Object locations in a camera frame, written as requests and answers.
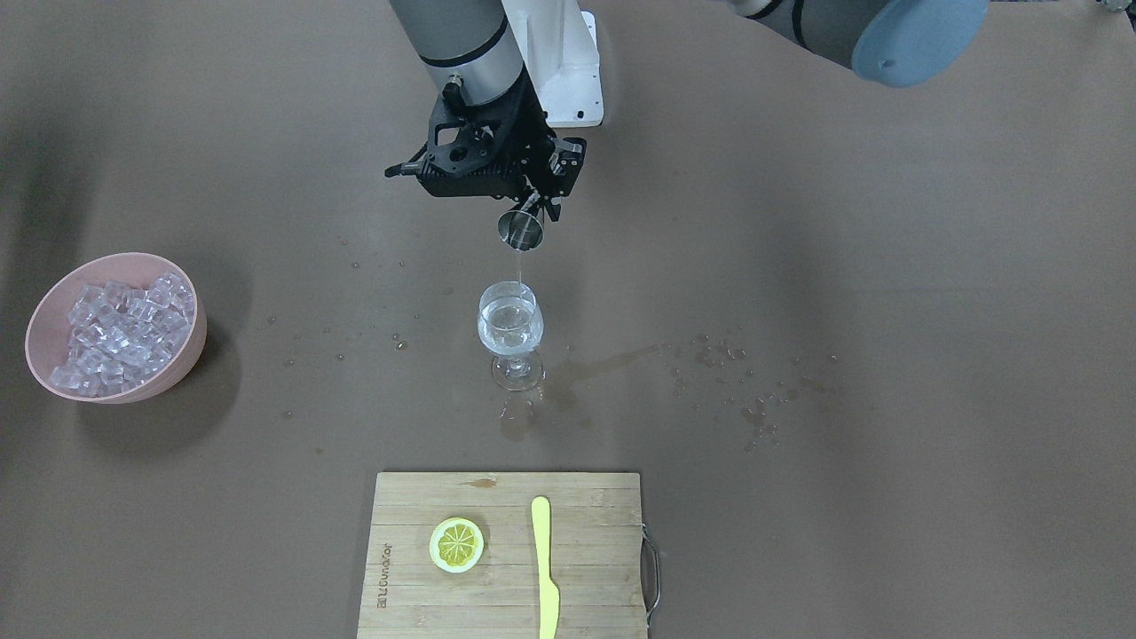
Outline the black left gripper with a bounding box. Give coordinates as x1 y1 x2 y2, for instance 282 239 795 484
384 69 588 223

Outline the steel jigger measuring cup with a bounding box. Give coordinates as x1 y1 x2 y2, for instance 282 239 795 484
496 209 545 252

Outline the clear ice cubes pile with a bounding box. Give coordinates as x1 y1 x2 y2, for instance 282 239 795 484
45 271 197 398

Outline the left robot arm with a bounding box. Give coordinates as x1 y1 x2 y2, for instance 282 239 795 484
385 1 989 221

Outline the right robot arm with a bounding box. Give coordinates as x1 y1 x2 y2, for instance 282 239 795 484
390 1 525 107

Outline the wine glass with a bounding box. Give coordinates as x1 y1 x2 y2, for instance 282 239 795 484
477 280 544 391

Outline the bamboo cutting board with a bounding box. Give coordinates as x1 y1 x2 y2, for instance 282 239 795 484
356 470 658 638

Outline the lemon slice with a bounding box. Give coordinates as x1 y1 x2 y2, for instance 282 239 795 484
429 517 485 574

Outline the brown table mat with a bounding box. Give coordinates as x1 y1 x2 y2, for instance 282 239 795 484
1 1 1135 638

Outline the yellow plastic knife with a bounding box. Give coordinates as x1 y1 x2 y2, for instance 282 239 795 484
531 496 561 638

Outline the pink bowl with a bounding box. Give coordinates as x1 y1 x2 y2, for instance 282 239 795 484
24 252 208 405

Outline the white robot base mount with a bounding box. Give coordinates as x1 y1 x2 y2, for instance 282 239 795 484
502 1 605 128

